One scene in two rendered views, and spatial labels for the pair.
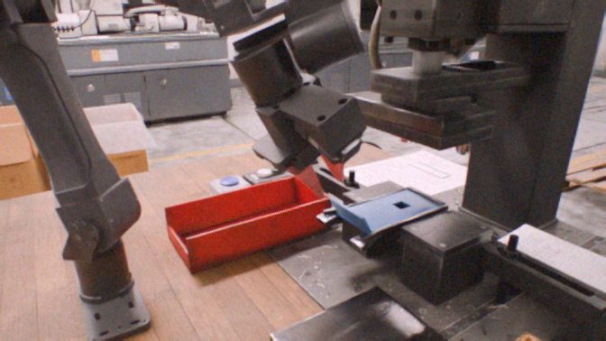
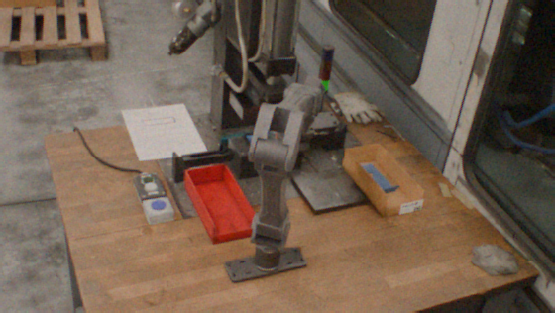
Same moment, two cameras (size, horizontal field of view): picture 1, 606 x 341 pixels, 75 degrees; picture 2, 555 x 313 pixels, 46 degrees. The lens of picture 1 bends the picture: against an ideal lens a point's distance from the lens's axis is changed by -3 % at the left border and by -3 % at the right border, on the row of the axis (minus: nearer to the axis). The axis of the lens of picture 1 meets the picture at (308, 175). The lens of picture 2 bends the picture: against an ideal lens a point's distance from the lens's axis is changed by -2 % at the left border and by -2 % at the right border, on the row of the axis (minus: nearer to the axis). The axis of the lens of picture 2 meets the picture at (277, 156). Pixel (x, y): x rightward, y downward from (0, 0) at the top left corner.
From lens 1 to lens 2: 1.68 m
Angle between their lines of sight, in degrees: 73
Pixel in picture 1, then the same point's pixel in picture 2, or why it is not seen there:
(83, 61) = not seen: outside the picture
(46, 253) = (213, 300)
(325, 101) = (326, 117)
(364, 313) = (308, 184)
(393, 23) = (275, 70)
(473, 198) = (228, 122)
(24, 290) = (255, 300)
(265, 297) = not seen: hidden behind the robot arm
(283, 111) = (317, 128)
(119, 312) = (287, 256)
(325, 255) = (252, 188)
